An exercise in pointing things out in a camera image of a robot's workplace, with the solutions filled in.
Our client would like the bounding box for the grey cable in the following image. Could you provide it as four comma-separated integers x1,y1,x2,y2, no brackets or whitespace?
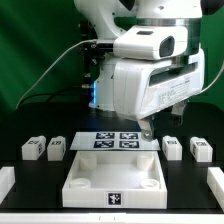
15,38,98,110

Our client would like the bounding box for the white obstacle bar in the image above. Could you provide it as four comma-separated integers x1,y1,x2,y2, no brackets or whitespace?
0,167,15,204
207,167,224,211

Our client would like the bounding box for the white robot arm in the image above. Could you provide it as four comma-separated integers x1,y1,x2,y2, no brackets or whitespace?
74,0,224,141

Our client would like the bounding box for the white left obstacle bar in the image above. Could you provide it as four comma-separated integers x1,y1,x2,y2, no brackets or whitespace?
0,167,15,204

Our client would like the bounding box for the black camera on base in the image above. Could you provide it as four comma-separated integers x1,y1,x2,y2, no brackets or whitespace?
78,20,116,78

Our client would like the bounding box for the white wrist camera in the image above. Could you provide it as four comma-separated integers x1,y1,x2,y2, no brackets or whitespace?
113,25,176,61

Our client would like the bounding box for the white right obstacle bar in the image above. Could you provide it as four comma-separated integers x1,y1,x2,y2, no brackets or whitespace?
207,167,224,211

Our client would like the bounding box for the white marker sheet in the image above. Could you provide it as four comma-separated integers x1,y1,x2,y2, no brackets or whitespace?
70,132,160,151

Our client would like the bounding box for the white square tabletop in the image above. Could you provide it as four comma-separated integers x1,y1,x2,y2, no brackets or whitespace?
62,151,167,209

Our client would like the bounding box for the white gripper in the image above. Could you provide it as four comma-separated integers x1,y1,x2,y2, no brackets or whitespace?
113,49,205,141

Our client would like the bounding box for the black cable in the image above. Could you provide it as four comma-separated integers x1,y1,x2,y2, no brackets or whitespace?
17,85,94,108

